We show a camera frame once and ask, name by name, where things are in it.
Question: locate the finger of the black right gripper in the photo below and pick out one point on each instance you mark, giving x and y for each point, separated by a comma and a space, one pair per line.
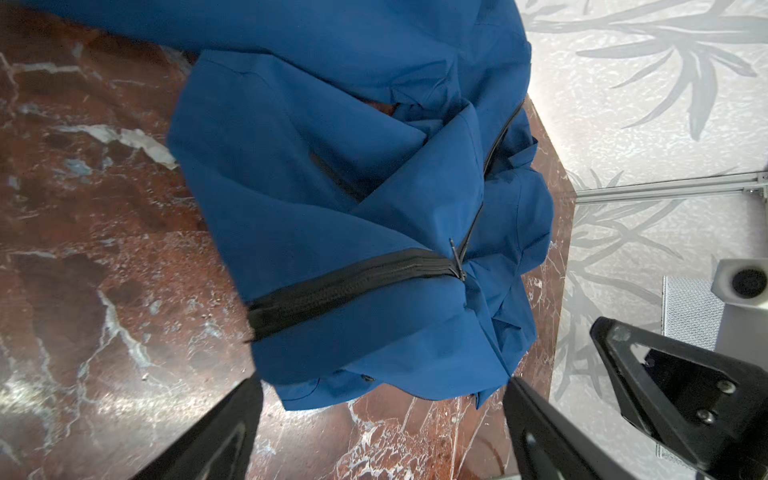
708, 409

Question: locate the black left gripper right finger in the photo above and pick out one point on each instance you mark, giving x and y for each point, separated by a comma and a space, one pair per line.
547, 446

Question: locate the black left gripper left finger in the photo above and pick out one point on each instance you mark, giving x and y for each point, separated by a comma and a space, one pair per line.
220, 444

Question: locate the blue zip jacket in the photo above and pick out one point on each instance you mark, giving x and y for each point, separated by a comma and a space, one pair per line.
365, 170

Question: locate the white wire mesh basket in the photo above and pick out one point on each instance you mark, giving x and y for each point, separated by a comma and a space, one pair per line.
691, 313

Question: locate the aluminium frame horizontal bar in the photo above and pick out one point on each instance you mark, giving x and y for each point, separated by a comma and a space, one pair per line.
677, 189

